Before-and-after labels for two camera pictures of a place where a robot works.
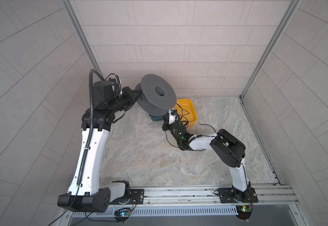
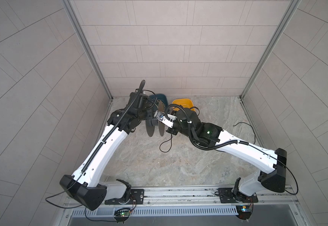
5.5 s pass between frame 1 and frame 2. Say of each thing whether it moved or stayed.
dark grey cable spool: moved
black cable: moved
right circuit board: stayed
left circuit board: stayed
